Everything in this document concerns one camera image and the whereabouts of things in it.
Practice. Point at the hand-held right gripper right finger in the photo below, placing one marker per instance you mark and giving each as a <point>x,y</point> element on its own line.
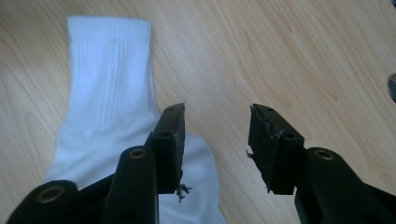
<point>275,155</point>

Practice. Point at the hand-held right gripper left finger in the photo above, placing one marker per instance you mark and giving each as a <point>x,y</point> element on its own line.
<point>169,155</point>

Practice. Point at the white sock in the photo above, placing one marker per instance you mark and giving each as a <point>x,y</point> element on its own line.
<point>109,93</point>

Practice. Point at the grey table grommet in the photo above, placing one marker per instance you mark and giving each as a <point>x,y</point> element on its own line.
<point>393,88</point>

